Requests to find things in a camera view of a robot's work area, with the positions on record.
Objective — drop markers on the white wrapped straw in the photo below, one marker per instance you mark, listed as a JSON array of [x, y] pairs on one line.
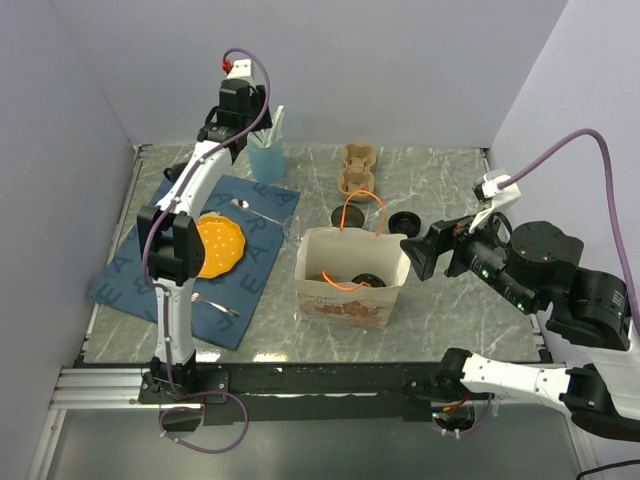
[[276, 125]]

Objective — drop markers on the clear plastic tumbler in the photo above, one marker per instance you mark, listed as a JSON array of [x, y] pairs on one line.
[[292, 230]]

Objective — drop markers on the orange dotted scalloped plate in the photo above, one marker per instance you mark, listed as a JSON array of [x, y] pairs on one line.
[[224, 244]]

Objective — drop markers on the black coffee cup lid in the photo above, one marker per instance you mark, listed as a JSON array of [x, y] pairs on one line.
[[369, 280]]

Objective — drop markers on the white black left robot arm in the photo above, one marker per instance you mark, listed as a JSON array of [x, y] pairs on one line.
[[172, 251]]

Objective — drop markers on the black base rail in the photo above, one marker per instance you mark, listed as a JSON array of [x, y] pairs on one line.
[[231, 392]]

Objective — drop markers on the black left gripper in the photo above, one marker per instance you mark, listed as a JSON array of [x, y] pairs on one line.
[[258, 97]]

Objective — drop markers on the blue straw holder cup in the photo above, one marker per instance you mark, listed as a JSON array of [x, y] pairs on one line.
[[267, 164]]

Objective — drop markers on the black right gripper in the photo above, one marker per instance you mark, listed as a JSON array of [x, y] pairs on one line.
[[450, 232]]

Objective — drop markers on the dark translucent coffee cup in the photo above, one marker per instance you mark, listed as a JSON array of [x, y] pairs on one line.
[[354, 217]]

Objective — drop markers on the dark green mug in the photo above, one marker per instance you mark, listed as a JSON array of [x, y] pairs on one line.
[[173, 173]]

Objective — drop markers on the blue lettered placemat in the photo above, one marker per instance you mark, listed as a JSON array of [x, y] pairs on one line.
[[121, 287]]

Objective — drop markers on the silver spoon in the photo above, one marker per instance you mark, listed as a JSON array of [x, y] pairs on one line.
[[244, 206]]

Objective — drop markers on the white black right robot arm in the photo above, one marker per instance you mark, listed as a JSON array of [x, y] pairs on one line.
[[535, 267]]

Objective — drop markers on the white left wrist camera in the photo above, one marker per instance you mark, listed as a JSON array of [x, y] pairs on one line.
[[241, 69]]

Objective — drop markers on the brown paper takeout bag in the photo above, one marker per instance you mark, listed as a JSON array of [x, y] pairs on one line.
[[349, 252]]

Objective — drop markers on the silver fork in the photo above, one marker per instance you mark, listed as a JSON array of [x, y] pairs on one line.
[[198, 298]]

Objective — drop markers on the stacked black cup lids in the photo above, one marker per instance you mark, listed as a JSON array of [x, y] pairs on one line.
[[405, 222]]

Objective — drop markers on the brown cardboard cup carrier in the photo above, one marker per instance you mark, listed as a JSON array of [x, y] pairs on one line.
[[325, 278]]

